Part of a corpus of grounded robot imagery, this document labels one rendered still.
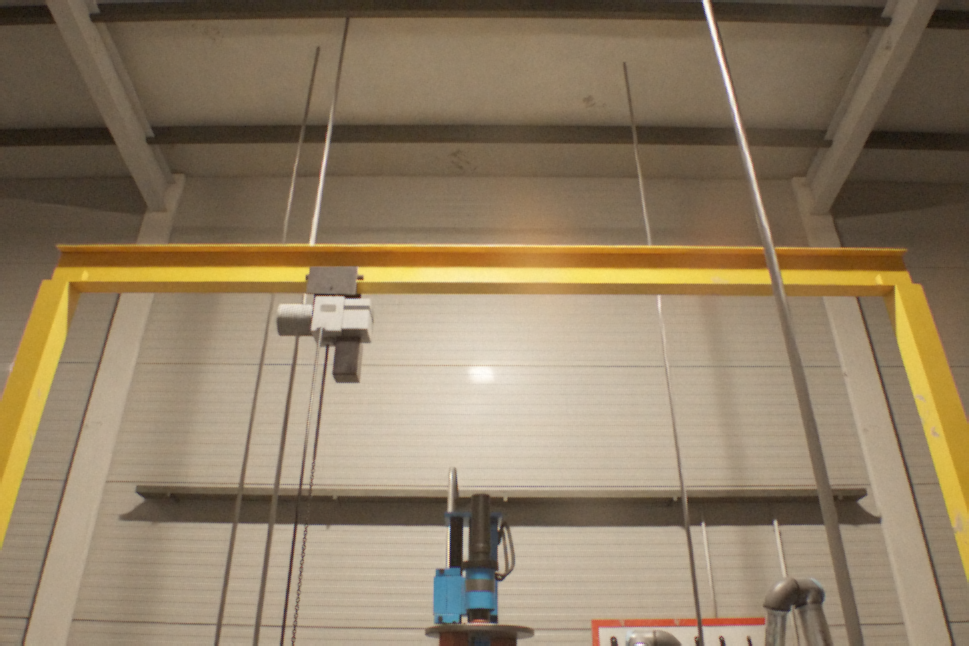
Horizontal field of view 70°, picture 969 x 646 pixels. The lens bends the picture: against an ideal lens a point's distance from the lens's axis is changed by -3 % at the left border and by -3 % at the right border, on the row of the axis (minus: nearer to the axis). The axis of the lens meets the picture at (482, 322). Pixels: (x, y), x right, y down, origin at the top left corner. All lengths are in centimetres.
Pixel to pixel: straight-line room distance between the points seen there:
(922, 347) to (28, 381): 507
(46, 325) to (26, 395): 44
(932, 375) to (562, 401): 318
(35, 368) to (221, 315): 303
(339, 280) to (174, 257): 110
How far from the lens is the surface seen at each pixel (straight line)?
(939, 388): 464
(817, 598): 354
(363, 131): 749
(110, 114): 752
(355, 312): 414
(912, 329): 475
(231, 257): 465
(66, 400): 757
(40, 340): 474
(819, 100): 801
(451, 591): 432
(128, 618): 666
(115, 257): 495
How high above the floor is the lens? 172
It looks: 29 degrees up
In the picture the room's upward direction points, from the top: straight up
